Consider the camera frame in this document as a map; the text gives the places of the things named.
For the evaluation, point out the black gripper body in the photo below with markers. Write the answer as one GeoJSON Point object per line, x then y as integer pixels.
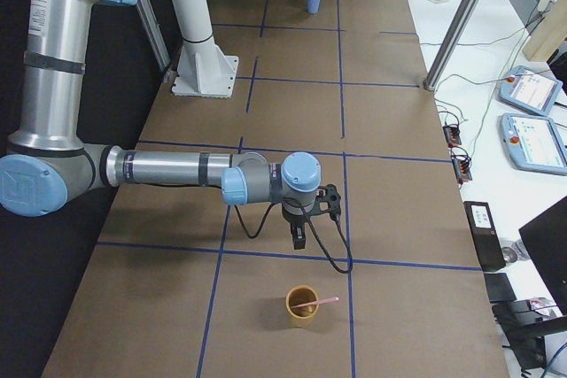
{"type": "Point", "coordinates": [293, 220]}

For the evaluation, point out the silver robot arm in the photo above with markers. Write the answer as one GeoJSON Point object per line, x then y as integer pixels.
{"type": "Point", "coordinates": [47, 164]}

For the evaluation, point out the yellow cup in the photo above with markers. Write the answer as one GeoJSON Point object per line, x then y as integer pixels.
{"type": "Point", "coordinates": [298, 303]}

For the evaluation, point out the pink chopstick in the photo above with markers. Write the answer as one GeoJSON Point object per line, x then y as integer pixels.
{"type": "Point", "coordinates": [316, 302]}

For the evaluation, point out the near black connector box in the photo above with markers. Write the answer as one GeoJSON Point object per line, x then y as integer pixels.
{"type": "Point", "coordinates": [461, 166]}

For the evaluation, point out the black connector box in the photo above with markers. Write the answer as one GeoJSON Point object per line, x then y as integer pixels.
{"type": "Point", "coordinates": [461, 166]}
{"type": "Point", "coordinates": [452, 135]}

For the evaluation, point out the far black connector box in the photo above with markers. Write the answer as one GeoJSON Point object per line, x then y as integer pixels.
{"type": "Point", "coordinates": [452, 135]}

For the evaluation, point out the black box with white label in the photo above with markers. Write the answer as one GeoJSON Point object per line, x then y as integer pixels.
{"type": "Point", "coordinates": [484, 236]}

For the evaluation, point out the near teach pendant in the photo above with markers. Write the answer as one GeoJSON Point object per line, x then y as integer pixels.
{"type": "Point", "coordinates": [533, 143]}

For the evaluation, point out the teach pendant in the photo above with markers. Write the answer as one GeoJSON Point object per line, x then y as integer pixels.
{"type": "Point", "coordinates": [530, 91]}
{"type": "Point", "coordinates": [533, 143]}

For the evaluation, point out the black monitor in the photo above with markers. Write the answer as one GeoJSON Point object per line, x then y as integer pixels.
{"type": "Point", "coordinates": [544, 237]}

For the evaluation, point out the far teach pendant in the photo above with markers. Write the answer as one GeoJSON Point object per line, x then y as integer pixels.
{"type": "Point", "coordinates": [530, 91]}

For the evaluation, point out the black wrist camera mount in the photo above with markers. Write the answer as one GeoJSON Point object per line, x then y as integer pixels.
{"type": "Point", "coordinates": [328, 201]}

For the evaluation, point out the white pillar with base plate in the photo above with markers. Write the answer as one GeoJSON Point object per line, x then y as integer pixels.
{"type": "Point", "coordinates": [202, 69]}

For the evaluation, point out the aluminium frame post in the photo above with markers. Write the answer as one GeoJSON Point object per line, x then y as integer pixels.
{"type": "Point", "coordinates": [446, 49]}

